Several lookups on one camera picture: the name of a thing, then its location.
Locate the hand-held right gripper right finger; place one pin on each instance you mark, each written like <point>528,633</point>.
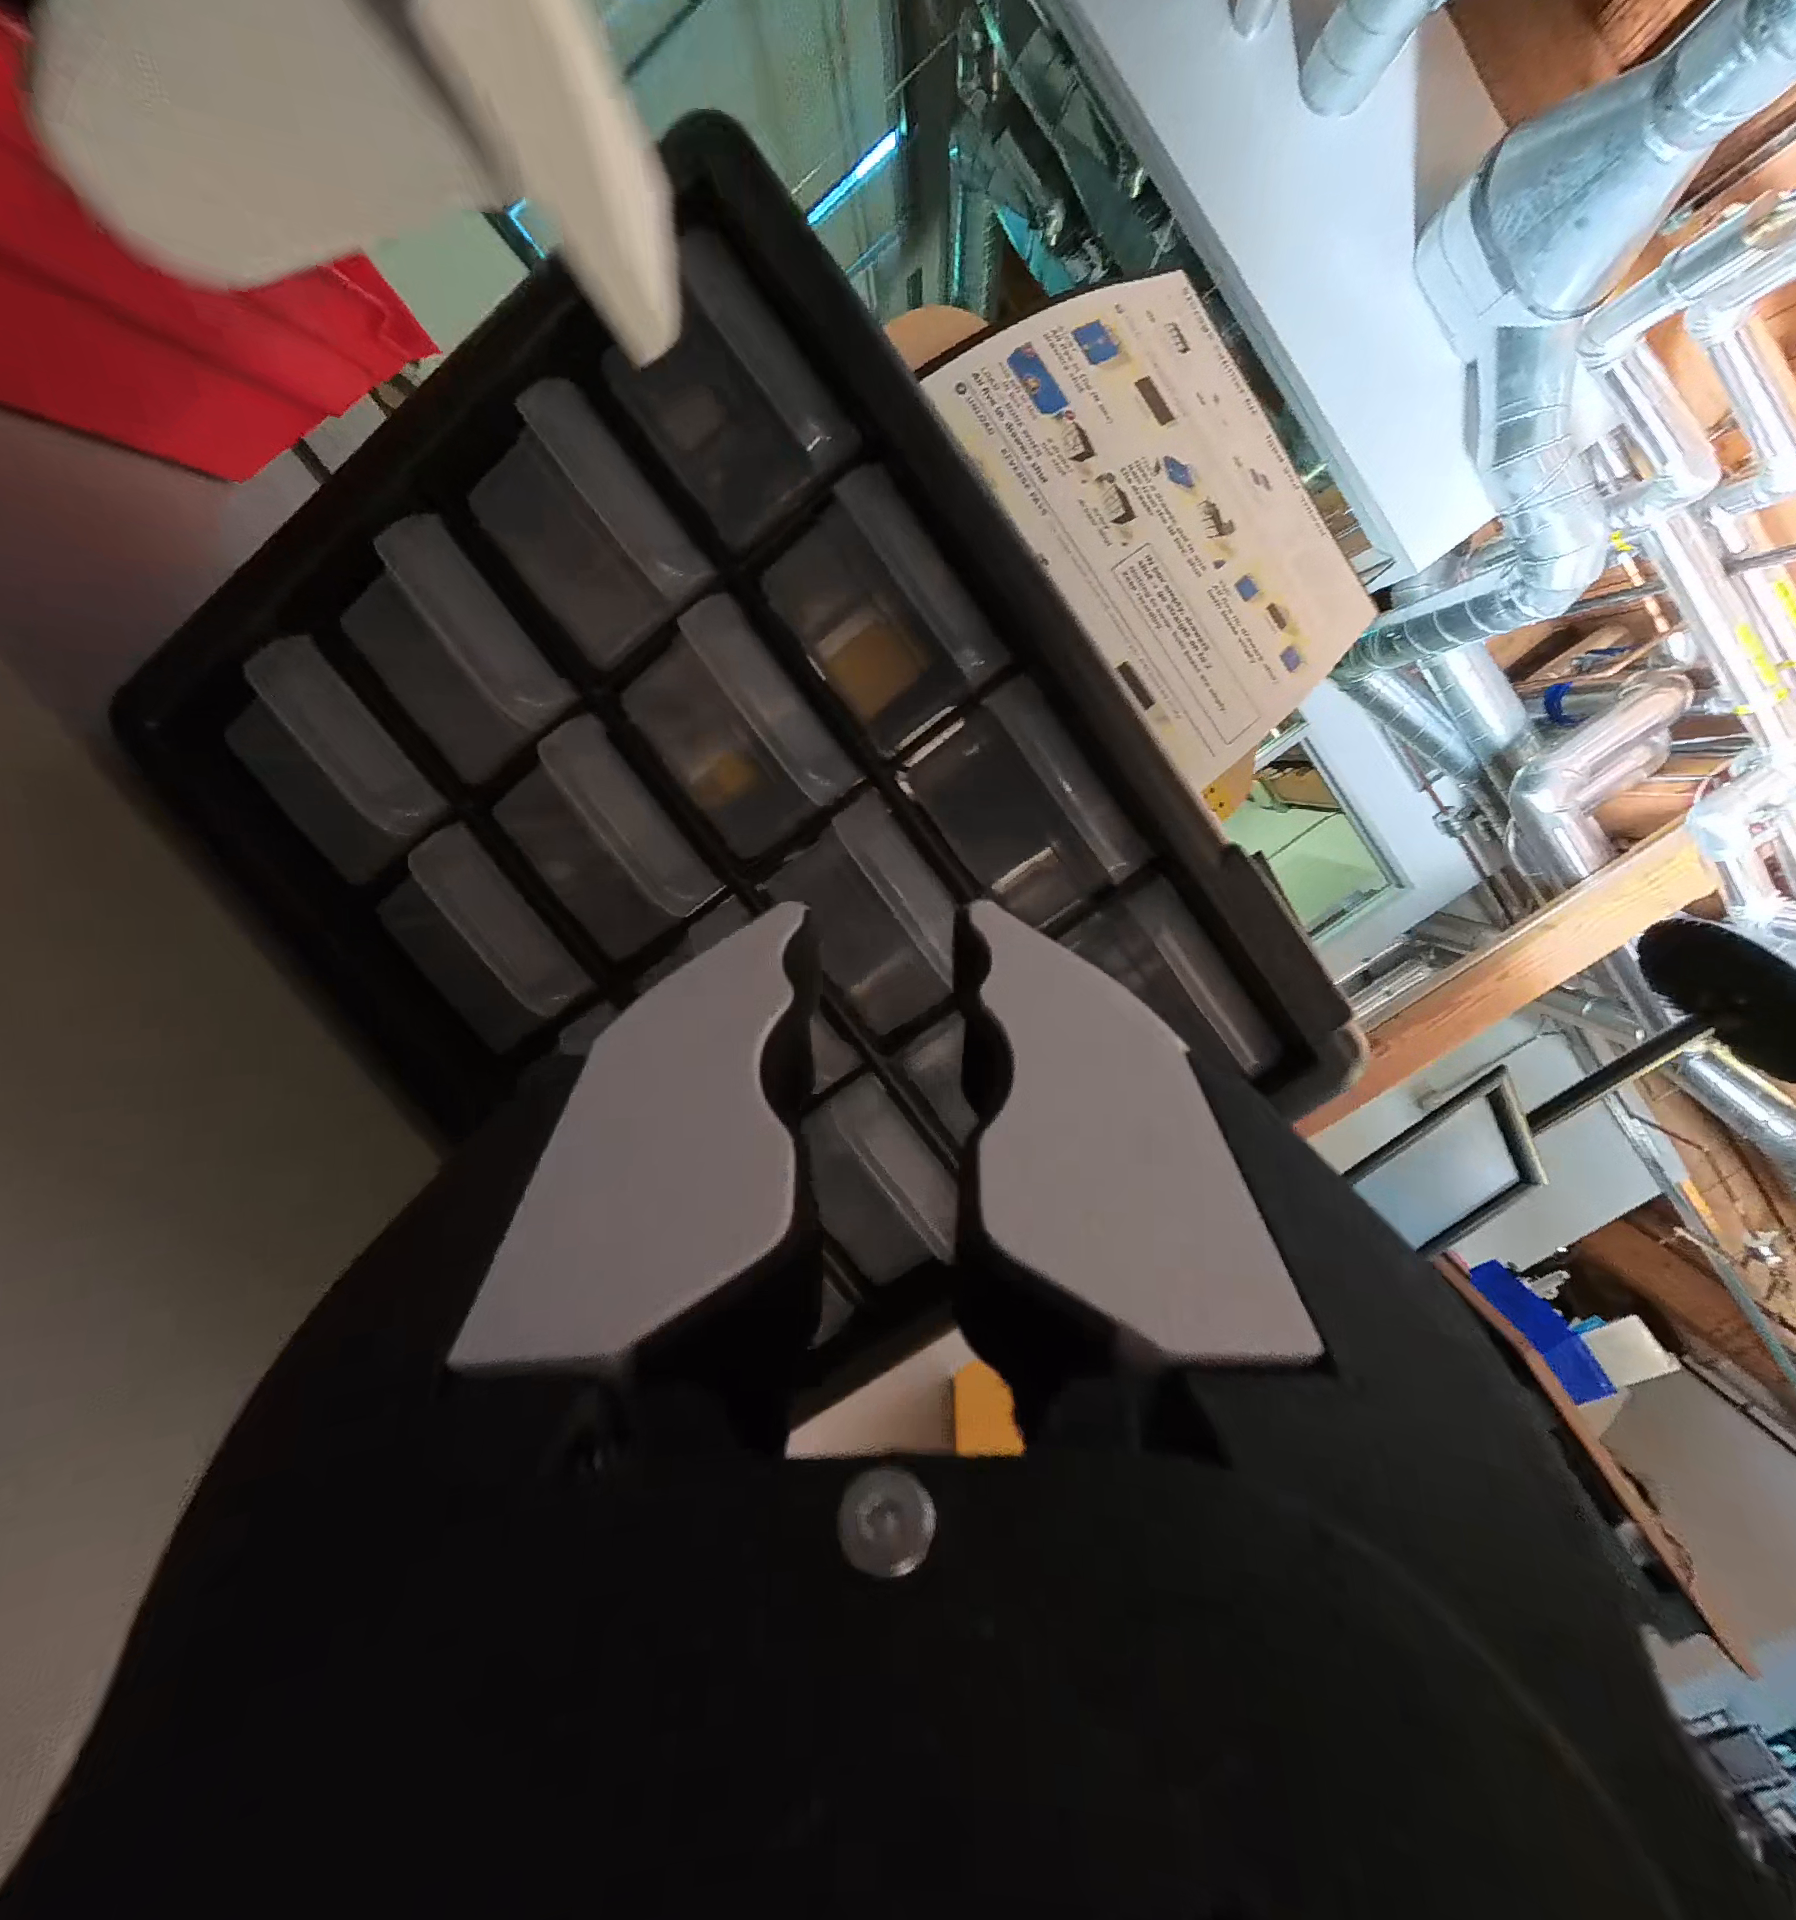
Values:
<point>1140,1201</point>

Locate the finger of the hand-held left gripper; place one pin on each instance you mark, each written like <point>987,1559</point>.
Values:
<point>240,121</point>
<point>584,182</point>

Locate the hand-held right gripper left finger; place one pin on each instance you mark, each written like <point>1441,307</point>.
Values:
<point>646,1201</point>

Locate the black drawer cabinet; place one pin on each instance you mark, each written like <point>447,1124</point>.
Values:
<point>1259,1007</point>

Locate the yellow plastic bin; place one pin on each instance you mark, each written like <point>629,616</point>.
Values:
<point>987,1411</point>

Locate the red plastic bin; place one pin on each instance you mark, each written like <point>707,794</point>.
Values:
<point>119,360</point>

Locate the blue box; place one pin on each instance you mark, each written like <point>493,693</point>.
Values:
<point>1528,1337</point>

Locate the wooden ceiling beam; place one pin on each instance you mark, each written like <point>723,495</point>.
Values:
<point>1500,974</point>

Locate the printed instruction sheet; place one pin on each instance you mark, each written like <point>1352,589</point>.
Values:
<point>1140,511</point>

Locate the silver pipe bundle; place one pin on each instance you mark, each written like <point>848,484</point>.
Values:
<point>1620,600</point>

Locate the glass partition wall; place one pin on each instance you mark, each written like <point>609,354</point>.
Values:
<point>809,121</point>

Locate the metal air duct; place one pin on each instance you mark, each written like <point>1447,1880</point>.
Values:
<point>1589,182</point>

